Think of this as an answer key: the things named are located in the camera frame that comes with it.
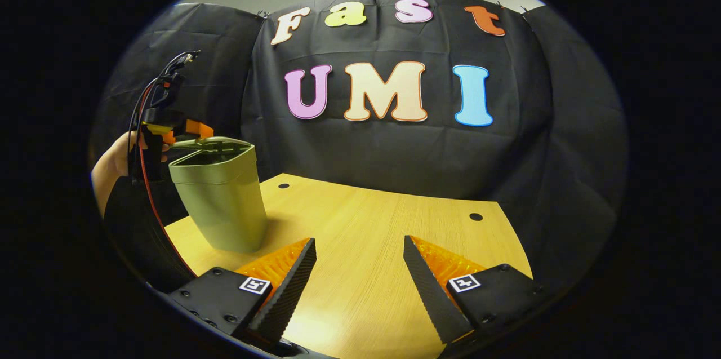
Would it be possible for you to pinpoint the wooden desktop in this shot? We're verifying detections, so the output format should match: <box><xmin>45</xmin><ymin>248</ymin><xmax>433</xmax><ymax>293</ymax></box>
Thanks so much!
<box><xmin>163</xmin><ymin>173</ymin><xmax>533</xmax><ymax>359</ymax></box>

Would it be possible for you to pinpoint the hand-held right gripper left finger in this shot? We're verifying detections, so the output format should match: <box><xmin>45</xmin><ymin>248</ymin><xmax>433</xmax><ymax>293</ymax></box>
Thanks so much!
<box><xmin>168</xmin><ymin>237</ymin><xmax>318</xmax><ymax>347</ymax></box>

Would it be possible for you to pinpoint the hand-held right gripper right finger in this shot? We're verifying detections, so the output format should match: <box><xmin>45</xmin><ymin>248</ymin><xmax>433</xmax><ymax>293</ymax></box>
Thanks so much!
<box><xmin>403</xmin><ymin>234</ymin><xmax>547</xmax><ymax>345</ymax></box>

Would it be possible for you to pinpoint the black cable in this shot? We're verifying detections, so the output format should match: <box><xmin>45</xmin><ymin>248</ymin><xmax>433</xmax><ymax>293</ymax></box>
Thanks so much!
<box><xmin>127</xmin><ymin>50</ymin><xmax>201</xmax><ymax>179</ymax></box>

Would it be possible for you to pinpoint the pale green garbage bin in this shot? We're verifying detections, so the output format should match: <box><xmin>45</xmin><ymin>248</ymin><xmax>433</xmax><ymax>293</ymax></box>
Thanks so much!
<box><xmin>168</xmin><ymin>136</ymin><xmax>270</xmax><ymax>254</ymax></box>

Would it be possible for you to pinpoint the black backdrop cloth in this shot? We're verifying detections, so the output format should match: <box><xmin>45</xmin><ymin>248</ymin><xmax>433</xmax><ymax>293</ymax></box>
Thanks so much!
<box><xmin>90</xmin><ymin>0</ymin><xmax>629</xmax><ymax>292</ymax></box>

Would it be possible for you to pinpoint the red cable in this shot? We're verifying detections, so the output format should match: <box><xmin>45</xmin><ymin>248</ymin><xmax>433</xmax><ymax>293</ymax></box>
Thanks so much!
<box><xmin>137</xmin><ymin>80</ymin><xmax>199</xmax><ymax>279</ymax></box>

